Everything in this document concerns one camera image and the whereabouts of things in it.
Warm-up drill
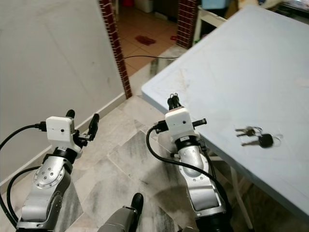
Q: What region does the pale blue folding table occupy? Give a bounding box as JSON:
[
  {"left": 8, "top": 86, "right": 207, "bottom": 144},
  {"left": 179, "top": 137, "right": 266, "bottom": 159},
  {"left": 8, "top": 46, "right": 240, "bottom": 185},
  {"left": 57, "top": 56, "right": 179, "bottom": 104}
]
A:
[{"left": 140, "top": 4, "right": 309, "bottom": 230}]

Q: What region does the dark red cloth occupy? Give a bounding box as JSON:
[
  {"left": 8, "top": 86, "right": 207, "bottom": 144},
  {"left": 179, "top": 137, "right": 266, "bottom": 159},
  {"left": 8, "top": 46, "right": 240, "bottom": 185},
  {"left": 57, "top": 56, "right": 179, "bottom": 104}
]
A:
[{"left": 135, "top": 35, "right": 157, "bottom": 47}]

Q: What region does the key bunch with black fob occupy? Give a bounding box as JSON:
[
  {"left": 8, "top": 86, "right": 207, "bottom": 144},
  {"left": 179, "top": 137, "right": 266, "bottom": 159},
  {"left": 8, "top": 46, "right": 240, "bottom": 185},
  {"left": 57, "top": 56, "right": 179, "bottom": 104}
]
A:
[{"left": 235, "top": 125, "right": 283, "bottom": 148}]

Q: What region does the red brick pillar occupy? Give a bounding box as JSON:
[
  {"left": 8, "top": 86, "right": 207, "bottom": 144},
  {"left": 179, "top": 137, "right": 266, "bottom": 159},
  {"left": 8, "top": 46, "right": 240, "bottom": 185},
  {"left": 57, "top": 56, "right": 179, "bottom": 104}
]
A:
[
  {"left": 99, "top": 0, "right": 133, "bottom": 100},
  {"left": 176, "top": 0, "right": 199, "bottom": 49}
]

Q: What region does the grey robot leg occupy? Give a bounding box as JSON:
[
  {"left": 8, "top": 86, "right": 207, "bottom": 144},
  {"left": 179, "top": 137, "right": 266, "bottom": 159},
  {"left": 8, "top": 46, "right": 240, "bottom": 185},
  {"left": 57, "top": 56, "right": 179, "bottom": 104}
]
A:
[{"left": 98, "top": 192, "right": 145, "bottom": 232}]

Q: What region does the white bin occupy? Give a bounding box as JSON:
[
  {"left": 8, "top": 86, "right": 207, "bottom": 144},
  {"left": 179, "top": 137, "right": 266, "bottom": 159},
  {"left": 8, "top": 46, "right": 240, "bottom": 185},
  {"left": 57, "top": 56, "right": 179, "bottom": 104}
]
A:
[{"left": 134, "top": 0, "right": 155, "bottom": 14}]

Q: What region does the light blue container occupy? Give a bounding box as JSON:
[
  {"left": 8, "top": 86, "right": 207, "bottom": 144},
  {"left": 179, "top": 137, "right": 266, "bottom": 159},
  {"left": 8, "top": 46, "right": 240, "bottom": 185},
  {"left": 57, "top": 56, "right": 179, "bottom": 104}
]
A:
[{"left": 200, "top": 0, "right": 233, "bottom": 11}]

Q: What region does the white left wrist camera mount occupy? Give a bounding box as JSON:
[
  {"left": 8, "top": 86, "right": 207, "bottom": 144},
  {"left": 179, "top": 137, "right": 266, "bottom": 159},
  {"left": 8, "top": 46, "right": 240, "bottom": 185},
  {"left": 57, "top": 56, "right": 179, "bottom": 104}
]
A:
[{"left": 45, "top": 116, "right": 76, "bottom": 150}]

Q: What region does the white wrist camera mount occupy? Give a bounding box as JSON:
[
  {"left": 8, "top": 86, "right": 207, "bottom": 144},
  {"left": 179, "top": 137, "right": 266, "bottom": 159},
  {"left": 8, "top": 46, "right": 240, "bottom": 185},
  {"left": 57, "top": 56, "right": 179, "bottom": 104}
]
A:
[
  {"left": 165, "top": 107, "right": 196, "bottom": 139},
  {"left": 45, "top": 116, "right": 76, "bottom": 150}
]

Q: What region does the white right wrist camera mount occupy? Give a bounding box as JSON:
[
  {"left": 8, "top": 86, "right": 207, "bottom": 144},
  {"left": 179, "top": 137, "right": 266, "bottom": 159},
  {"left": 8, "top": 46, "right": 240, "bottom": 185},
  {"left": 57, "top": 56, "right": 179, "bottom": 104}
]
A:
[{"left": 165, "top": 107, "right": 196, "bottom": 139}]

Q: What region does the black left wrist camera cable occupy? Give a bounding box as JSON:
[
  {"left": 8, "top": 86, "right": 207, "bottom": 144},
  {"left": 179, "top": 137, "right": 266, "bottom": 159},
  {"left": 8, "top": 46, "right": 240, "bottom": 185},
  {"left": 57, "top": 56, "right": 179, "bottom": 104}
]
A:
[{"left": 0, "top": 123, "right": 48, "bottom": 229}]

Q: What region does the thin black floor cable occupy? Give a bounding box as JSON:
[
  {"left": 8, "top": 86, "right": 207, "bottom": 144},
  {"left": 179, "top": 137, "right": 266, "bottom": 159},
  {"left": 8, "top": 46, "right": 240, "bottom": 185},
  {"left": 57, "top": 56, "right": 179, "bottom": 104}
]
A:
[{"left": 123, "top": 53, "right": 180, "bottom": 60}]

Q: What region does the white furniture frame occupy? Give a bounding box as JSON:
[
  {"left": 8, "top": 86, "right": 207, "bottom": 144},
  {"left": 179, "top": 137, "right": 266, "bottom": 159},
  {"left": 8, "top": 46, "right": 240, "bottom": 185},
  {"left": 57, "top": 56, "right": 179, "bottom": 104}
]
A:
[{"left": 193, "top": 6, "right": 227, "bottom": 46}]

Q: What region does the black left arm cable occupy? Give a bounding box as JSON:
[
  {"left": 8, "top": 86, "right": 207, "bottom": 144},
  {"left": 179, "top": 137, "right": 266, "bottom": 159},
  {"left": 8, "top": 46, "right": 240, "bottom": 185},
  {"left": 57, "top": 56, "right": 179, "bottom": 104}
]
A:
[{"left": 4, "top": 166, "right": 40, "bottom": 227}]

